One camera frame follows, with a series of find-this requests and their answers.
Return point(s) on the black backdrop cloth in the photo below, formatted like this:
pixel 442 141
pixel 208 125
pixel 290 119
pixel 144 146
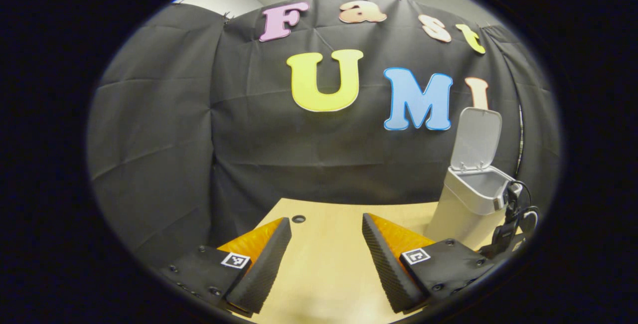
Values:
pixel 299 154

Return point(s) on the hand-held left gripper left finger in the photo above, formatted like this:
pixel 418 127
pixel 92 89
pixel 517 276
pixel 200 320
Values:
pixel 264 269

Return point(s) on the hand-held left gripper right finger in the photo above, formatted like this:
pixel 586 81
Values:
pixel 384 269

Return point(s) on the wooden desktop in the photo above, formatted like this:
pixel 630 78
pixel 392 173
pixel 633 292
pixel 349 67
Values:
pixel 324 264

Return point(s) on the white desktop garbage bin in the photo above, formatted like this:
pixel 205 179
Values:
pixel 461 204

